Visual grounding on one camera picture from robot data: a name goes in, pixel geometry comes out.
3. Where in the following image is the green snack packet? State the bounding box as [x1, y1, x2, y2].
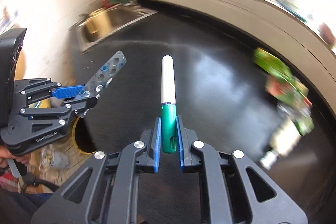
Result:
[253, 48, 293, 82]

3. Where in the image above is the green white marker pen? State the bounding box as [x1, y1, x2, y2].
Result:
[161, 55, 177, 153]

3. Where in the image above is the black camera box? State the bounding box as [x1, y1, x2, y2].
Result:
[0, 28, 27, 127]

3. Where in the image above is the steel kitchen sink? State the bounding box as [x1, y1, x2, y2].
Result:
[68, 2, 157, 54]

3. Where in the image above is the white squeezed plastic bottle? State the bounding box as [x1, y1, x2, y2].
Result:
[260, 118, 301, 170]

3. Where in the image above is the green cartoon paper bag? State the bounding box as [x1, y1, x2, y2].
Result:
[265, 75, 314, 136]

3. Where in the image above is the person left hand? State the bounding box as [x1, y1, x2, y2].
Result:
[0, 143, 32, 169]

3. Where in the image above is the silver pill blister pack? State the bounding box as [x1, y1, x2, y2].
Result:
[75, 51, 127, 99]

